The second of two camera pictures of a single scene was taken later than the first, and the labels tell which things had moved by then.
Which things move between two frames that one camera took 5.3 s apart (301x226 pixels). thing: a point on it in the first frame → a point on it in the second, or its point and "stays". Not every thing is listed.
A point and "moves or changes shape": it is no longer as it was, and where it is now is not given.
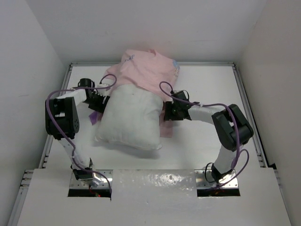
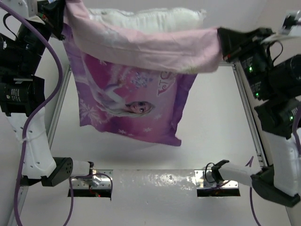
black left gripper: [100, 107] → [49, 17]
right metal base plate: [204, 178] stays
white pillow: [130, 116] → [149, 19]
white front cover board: [154, 197] stays
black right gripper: [169, 105] → [233, 41]
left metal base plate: [102, 179] stays
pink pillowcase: [148, 69] moves or changes shape
